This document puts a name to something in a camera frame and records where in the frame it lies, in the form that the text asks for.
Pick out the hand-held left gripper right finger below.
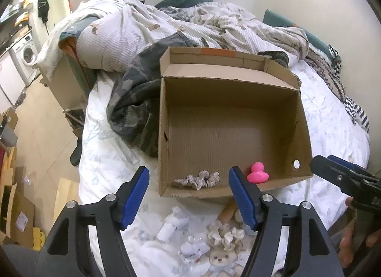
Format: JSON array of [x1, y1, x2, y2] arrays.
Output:
[[228, 166, 343, 277]]

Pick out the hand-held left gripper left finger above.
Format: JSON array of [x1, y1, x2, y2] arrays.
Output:
[[39, 166, 150, 277]]

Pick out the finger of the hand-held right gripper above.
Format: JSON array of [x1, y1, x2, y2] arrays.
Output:
[[327, 154, 374, 178], [310, 155, 359, 191]]

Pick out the pink rubber duck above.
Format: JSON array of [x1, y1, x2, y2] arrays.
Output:
[[246, 162, 270, 183]]

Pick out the grey scrunchie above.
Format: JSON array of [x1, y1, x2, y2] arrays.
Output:
[[174, 171, 220, 191]]

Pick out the person's right hand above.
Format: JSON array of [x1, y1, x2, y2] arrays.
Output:
[[339, 198, 381, 269]]

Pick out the cream scrunchie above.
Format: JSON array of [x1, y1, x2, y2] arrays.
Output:
[[207, 222, 246, 251]]

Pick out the white rolled sock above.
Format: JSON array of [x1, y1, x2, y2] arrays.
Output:
[[156, 223, 177, 242]]

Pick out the white crumpled wrapper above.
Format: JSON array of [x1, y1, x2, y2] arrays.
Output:
[[170, 206, 191, 230]]

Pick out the white printed bed sheet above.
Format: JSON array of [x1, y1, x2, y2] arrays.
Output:
[[78, 59, 371, 277]]

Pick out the clear plastic packet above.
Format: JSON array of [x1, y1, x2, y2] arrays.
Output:
[[178, 241, 209, 264]]

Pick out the black and white striped cloth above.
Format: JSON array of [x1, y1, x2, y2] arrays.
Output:
[[304, 44, 371, 133]]

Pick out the camouflage blanket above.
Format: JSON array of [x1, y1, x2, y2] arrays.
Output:
[[106, 31, 191, 158]]

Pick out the yellow cloth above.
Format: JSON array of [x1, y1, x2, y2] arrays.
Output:
[[32, 227, 46, 251]]

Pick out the grey sock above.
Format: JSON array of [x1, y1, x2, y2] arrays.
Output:
[[258, 51, 289, 68]]

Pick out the brown cardboard box with label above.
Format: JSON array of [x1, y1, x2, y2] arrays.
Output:
[[0, 182, 36, 247]]

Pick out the grey cloth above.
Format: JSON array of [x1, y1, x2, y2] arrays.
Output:
[[0, 244, 100, 277]]

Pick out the wooden bedside cabinet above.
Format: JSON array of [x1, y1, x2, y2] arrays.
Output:
[[44, 53, 96, 117]]

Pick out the teal pillow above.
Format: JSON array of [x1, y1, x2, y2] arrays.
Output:
[[262, 9, 337, 61]]

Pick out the white bear-print quilt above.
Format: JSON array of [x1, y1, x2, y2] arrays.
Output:
[[32, 0, 310, 73]]

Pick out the white washing machine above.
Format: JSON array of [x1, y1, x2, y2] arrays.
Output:
[[9, 33, 38, 86]]

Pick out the black hanging bag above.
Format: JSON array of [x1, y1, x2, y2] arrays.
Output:
[[37, 0, 50, 23]]

